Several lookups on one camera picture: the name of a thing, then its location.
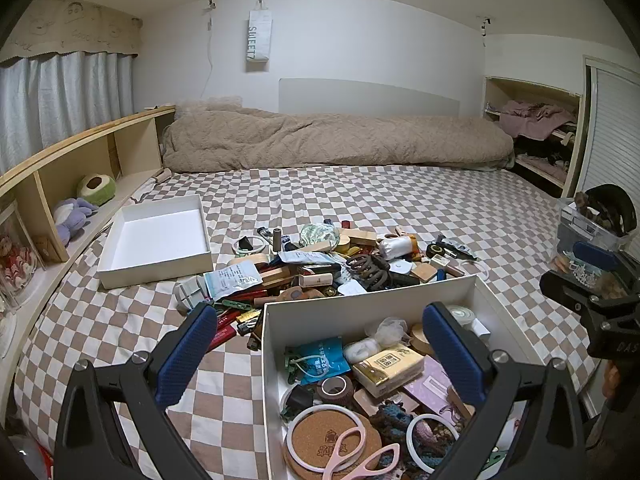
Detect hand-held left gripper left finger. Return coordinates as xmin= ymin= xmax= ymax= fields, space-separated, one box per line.
xmin=54 ymin=301 xmax=219 ymax=480

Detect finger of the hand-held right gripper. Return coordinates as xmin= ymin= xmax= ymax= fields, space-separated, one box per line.
xmin=573 ymin=241 xmax=624 ymax=273
xmin=539 ymin=270 xmax=602 ymax=315

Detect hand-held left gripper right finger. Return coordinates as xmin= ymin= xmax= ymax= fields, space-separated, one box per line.
xmin=421 ymin=301 xmax=587 ymax=480

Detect white storage box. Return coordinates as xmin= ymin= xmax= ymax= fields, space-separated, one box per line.
xmin=260 ymin=274 xmax=551 ymax=480

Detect clear plastic container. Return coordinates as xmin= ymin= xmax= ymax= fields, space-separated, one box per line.
xmin=550 ymin=197 xmax=640 ymax=301

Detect white tape roll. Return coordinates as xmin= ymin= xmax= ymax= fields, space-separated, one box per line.
xmin=447 ymin=305 xmax=477 ymax=331

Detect pink card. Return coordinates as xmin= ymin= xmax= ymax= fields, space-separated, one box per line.
xmin=404 ymin=362 xmax=453 ymax=411

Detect brown furry thing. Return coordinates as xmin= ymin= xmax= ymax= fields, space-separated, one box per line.
xmin=575 ymin=192 xmax=608 ymax=222

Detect black curved thing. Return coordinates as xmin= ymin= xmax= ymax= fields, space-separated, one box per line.
xmin=584 ymin=185 xmax=632 ymax=233

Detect yellow white tissue pack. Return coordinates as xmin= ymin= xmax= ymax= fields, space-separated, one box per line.
xmin=352 ymin=345 xmax=426 ymax=398

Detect blue white sachet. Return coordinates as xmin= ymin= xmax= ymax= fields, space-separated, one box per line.
xmin=204 ymin=262 xmax=262 ymax=301

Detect crochet piece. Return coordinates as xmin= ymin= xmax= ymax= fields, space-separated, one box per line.
xmin=370 ymin=402 xmax=462 ymax=476

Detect dark clothes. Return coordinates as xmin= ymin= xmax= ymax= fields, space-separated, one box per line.
xmin=512 ymin=135 xmax=576 ymax=181

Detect brown hair claw clip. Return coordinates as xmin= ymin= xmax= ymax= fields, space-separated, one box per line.
xmin=347 ymin=252 xmax=392 ymax=291

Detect black charger plug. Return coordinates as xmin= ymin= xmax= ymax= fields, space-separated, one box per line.
xmin=287 ymin=385 xmax=314 ymax=411

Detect brown tape roll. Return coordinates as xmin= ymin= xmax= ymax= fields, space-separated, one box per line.
xmin=320 ymin=375 xmax=354 ymax=403

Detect white spool with orange cap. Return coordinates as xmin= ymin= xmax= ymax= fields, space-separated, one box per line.
xmin=376 ymin=236 xmax=418 ymax=261

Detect white shallow box lid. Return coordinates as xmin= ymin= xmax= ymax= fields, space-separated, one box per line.
xmin=96 ymin=194 xmax=215 ymax=290

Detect white slatted door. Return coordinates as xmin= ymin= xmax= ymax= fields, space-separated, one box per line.
xmin=572 ymin=57 xmax=640 ymax=211

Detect teal snack packet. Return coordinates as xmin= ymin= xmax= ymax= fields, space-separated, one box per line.
xmin=285 ymin=337 xmax=351 ymax=386

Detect pink scissors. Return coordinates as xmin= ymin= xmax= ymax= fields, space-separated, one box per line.
xmin=322 ymin=422 xmax=401 ymax=479

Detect pink clothes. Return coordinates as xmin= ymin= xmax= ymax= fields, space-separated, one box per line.
xmin=500 ymin=100 xmax=578 ymax=141

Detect pile of small household things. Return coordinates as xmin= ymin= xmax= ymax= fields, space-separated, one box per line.
xmin=174 ymin=217 xmax=493 ymax=352

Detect checkered bed sheet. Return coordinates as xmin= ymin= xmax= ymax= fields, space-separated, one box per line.
xmin=15 ymin=162 xmax=601 ymax=461

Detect purple plush toy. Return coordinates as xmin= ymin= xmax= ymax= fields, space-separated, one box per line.
xmin=52 ymin=197 xmax=98 ymax=247

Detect green patterned pouch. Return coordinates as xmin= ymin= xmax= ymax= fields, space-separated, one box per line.
xmin=300 ymin=222 xmax=342 ymax=250

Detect green tape roll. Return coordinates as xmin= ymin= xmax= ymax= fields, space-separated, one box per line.
xmin=76 ymin=172 xmax=118 ymax=207

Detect closet niche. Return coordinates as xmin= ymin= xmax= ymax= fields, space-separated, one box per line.
xmin=482 ymin=76 xmax=586 ymax=198

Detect clear bag of pink things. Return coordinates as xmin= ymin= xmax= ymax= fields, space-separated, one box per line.
xmin=0 ymin=200 xmax=46 ymax=311

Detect wooden bedside shelf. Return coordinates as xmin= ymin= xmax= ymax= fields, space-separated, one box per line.
xmin=0 ymin=105 xmax=177 ymax=391

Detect beige quilted duvet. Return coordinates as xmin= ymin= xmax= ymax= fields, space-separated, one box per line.
xmin=162 ymin=100 xmax=516 ymax=173

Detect white headboard panel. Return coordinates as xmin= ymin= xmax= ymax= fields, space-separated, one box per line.
xmin=278 ymin=78 xmax=461 ymax=118

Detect white curtain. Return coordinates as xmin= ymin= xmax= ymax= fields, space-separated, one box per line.
xmin=0 ymin=52 xmax=136 ymax=176

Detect white hanging bag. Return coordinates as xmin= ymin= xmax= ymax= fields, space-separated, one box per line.
xmin=246 ymin=0 xmax=273 ymax=63

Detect beige printed valance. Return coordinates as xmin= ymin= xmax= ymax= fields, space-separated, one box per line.
xmin=0 ymin=0 xmax=143 ymax=66

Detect white plastic ring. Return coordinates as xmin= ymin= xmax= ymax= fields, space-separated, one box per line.
xmin=406 ymin=414 xmax=459 ymax=472

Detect cork coaster with white ring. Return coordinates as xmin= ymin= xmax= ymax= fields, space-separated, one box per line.
xmin=286 ymin=406 xmax=375 ymax=477

